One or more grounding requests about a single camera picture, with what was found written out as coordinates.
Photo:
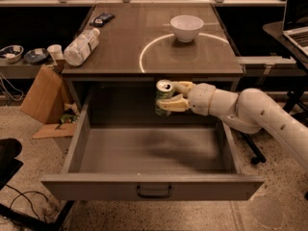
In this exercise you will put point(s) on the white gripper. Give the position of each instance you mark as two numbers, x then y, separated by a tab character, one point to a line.
199	97

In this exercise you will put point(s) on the green soda can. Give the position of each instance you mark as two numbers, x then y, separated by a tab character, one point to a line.
164	90

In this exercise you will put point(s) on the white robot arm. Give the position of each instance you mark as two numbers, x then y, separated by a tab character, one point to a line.
249	112

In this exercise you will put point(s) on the grey open top drawer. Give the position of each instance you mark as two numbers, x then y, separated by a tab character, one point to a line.
120	142

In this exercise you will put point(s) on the white ceramic bowl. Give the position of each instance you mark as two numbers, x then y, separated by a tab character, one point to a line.
186	27

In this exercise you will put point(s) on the grey cabinet desk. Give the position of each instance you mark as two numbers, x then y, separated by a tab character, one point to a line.
138	45

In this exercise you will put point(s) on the black stand leg with wheel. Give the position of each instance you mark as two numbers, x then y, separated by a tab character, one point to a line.
258	155

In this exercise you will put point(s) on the dark blue snack packet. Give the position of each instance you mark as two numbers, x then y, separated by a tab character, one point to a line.
101	19

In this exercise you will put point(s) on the clear plastic water bottle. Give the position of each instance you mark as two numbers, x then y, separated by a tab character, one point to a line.
80	49

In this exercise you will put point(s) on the green snack bag on floor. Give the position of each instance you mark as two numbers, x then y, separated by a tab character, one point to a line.
67	118

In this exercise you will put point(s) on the brown cardboard box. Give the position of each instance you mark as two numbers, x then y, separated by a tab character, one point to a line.
47	96

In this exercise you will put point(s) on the white paper cup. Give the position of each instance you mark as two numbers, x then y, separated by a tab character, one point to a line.
56	52

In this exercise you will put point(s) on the silver laptop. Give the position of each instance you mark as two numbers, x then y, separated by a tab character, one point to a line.
295	24

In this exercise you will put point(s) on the dark blue bowl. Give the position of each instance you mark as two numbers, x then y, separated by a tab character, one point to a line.
36	56

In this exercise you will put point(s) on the patterned bowl far left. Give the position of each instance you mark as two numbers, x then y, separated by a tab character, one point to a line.
11	54

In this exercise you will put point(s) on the black chair at left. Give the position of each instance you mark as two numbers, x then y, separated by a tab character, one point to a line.
9	165

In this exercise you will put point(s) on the black drawer handle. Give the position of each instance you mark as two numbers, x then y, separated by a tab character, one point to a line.
153	193

